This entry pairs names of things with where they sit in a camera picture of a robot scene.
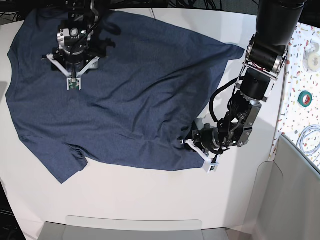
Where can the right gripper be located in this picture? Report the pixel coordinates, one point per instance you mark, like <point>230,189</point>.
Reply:
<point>72,65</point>

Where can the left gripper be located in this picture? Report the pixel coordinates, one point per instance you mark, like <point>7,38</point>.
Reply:
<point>205,142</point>

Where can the dark blue t-shirt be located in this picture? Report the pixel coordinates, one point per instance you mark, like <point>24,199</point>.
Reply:
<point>132,111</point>

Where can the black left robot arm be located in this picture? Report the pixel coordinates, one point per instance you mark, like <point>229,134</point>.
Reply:
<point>265,57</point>

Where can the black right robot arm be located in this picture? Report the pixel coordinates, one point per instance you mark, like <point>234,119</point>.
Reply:
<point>74,35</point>

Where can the terrazzo patterned side surface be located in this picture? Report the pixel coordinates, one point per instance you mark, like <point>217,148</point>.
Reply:
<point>300,124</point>

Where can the grey panel at right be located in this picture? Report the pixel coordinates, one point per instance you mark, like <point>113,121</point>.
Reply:
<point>285,201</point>

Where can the grey panel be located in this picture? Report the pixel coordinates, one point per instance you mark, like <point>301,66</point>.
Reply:
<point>285,201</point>
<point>89,228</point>

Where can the green tape roll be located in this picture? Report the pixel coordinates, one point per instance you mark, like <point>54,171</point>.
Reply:
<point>305,99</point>

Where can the clear tape dispenser roll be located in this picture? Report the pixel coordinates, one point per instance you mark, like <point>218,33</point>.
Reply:
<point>311,57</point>

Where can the grey panel at bottom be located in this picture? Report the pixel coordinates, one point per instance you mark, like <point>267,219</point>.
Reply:
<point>89,228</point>

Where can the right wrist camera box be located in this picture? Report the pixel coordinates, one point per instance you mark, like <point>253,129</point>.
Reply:
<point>74,83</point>

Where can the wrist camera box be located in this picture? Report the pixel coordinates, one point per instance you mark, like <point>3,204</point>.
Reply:
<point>74,83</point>
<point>209,166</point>

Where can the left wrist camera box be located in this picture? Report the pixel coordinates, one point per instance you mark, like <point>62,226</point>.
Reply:
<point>209,166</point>

